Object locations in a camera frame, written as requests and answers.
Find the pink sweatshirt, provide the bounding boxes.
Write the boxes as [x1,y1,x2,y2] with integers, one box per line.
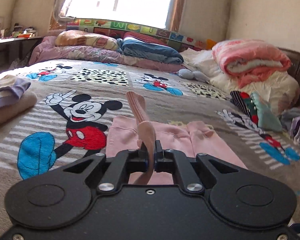
[105,90,248,186]

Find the grey clothes pile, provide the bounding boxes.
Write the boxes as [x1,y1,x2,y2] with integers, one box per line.
[279,108,300,148]

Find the folded beige and purple clothes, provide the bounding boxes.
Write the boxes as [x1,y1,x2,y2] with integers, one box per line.
[0,75,37,125]

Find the grey plush toy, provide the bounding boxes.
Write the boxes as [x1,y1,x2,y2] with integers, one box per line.
[178,69,210,82]

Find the teal folded garment stack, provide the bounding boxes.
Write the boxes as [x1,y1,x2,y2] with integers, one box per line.
[230,90,282,132]

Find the blue folded quilt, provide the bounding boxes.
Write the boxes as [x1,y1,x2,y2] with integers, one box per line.
[117,37,184,64]

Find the colourful alphabet headboard mat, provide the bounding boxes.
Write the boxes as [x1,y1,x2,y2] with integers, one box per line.
[65,18,216,51]

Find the pink rolled comforter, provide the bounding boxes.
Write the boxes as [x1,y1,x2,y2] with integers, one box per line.
[212,39,292,88]

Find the cream white duvet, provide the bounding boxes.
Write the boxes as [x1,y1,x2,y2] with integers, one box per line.
[180,48,300,116]

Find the yellow patterned pillow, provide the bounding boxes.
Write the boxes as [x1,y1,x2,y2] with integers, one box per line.
[55,30,120,50]

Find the purple floral quilt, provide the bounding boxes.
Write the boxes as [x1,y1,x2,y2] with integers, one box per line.
[29,36,185,73]

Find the window curtain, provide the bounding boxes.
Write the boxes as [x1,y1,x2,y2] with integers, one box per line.
[48,0,72,32]

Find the dark side desk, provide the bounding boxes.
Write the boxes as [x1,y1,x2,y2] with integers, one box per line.
[0,36,43,69]

